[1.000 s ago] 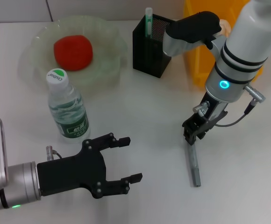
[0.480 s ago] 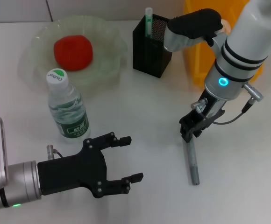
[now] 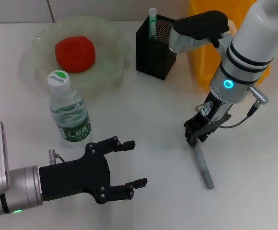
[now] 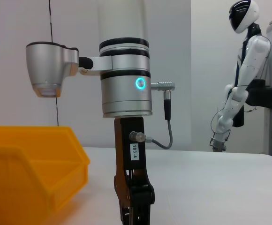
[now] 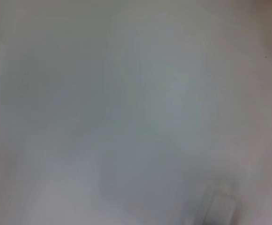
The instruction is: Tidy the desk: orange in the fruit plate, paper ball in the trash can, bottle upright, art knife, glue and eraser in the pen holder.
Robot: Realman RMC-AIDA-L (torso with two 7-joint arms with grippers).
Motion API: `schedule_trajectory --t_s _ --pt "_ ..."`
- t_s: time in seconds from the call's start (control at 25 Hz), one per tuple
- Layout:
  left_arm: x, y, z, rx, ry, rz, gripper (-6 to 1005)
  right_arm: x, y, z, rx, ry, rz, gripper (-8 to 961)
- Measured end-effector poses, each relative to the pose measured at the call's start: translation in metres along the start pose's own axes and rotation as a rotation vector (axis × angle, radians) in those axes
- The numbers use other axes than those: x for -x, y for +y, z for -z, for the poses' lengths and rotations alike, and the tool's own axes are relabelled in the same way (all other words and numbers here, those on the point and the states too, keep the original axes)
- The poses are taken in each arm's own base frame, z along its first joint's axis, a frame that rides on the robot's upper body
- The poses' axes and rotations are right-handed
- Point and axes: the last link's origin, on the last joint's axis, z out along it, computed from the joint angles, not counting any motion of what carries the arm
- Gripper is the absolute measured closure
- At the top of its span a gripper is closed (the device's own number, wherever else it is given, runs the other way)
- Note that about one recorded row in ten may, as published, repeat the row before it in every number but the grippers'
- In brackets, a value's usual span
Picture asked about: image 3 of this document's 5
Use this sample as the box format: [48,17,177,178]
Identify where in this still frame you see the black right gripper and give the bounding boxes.
[183,91,232,147]

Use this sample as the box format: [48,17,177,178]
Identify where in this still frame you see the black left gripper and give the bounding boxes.
[38,136,148,205]

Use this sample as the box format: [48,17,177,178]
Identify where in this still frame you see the grey pen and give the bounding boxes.
[191,143,215,189]

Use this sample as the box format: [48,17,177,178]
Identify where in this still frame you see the clear green-label water bottle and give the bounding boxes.
[46,69,93,148]

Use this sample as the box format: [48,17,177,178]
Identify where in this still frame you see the white paper ball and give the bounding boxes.
[227,20,238,36]

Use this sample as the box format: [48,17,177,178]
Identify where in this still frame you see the green utility knife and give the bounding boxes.
[148,7,157,41]

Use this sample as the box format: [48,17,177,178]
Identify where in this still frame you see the red orange fruit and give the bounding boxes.
[55,35,96,74]

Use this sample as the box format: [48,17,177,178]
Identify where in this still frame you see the black mesh pen holder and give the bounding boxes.
[136,13,178,80]

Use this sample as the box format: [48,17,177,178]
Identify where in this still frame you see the green glass fruit plate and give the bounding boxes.
[31,15,132,91]

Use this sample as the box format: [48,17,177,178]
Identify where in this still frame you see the yellow plastic bin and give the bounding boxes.
[186,0,271,91]

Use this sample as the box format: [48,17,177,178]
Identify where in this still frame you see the right arm gripper cable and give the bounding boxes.
[195,86,270,127]

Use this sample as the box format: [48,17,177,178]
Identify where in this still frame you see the arm gripper cable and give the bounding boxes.
[48,149,66,165]
[195,86,270,127]

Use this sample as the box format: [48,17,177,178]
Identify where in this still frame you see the left arm gripper cable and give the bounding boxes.
[48,149,66,165]

